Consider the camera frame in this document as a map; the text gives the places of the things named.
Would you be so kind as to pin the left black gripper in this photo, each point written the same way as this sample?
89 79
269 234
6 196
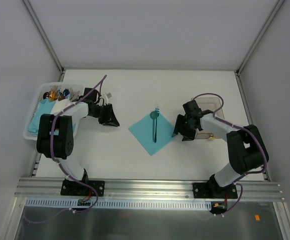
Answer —
105 114

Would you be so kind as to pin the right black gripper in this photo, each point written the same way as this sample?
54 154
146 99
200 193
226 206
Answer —
186 128

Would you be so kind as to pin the teal spoon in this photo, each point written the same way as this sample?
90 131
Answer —
153 120

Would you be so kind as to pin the blue paper napkin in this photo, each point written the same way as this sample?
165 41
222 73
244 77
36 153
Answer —
142 131

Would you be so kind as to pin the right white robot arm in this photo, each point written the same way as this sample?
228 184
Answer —
247 153

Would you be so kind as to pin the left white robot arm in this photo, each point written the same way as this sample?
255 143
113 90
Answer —
55 139

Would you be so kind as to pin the white napkin in basket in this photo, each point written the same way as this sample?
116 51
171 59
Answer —
60 105

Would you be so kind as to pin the clear plastic container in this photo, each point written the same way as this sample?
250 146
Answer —
210 124

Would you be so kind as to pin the white plastic basket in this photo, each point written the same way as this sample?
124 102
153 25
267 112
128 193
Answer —
67 90

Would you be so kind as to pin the gold utensil in basket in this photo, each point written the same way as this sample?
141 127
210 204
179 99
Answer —
52 95

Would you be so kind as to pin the stacked blue napkins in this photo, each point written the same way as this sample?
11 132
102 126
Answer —
44 107

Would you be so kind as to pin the orange tape piece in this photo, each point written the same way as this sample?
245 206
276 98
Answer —
257 217

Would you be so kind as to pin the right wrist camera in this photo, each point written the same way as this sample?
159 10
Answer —
191 108

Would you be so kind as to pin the right black mount plate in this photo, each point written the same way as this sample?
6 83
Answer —
203 190

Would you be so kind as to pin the black mount plate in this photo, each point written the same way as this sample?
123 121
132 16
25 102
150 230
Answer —
74 189
203 190

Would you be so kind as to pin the left black mount plate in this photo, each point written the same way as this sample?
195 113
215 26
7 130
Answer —
74 189

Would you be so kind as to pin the aluminium rail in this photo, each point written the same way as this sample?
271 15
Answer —
166 190

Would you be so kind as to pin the white cable duct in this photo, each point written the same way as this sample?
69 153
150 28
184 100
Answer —
133 204

